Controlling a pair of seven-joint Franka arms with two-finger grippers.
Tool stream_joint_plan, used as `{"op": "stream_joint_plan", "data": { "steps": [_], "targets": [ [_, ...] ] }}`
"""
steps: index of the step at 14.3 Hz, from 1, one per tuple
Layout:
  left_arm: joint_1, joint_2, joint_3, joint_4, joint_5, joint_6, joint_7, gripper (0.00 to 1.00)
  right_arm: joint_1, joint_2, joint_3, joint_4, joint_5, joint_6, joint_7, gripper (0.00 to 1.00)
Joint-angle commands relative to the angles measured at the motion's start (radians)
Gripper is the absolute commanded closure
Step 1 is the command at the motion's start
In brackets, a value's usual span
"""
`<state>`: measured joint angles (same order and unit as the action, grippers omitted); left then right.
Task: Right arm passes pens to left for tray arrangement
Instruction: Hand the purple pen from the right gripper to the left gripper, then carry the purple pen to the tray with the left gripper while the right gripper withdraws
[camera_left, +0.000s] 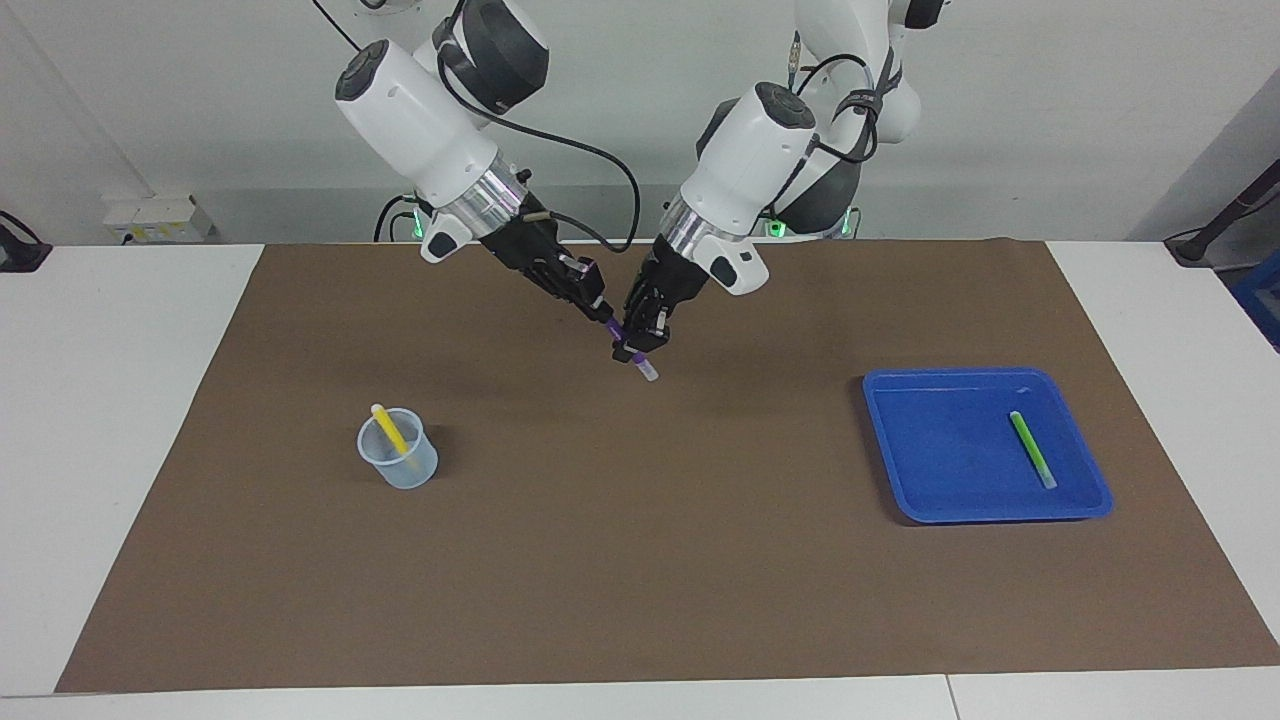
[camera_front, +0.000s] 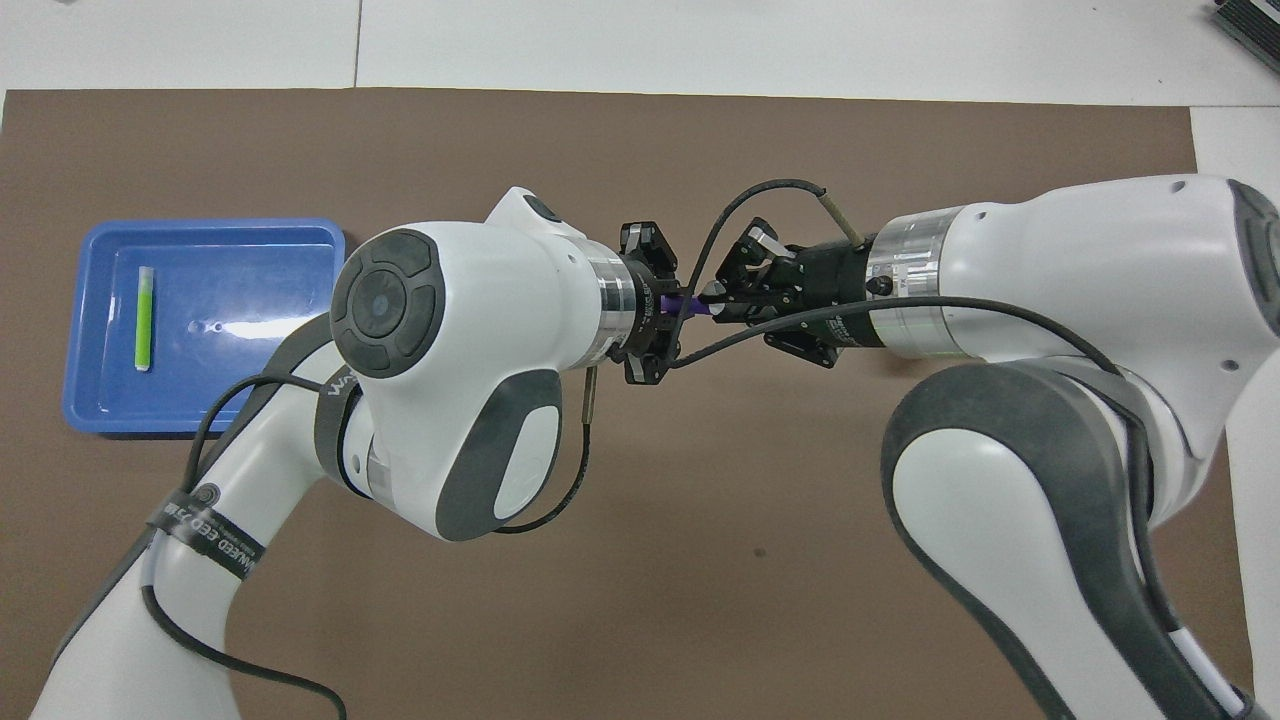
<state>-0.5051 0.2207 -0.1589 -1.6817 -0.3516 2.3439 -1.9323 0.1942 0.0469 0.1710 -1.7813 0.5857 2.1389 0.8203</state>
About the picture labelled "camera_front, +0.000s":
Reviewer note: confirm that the brown table mat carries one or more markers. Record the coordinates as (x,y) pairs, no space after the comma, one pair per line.
(700,600)

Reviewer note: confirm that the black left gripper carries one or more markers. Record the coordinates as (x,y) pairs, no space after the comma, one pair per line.
(645,305)

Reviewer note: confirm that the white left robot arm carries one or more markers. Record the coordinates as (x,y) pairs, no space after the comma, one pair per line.
(480,300)

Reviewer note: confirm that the blue plastic tray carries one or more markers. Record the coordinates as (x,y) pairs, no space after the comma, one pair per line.
(230,290)

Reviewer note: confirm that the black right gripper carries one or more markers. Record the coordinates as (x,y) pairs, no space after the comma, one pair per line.
(830,290)

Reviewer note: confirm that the purple pen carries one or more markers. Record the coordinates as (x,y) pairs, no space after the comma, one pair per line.
(692,303)

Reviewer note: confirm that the green pen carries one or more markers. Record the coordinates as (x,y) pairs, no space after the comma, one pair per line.
(145,320)

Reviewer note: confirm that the grey ribbed metal object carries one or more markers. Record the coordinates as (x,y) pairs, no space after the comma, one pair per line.
(1250,25)

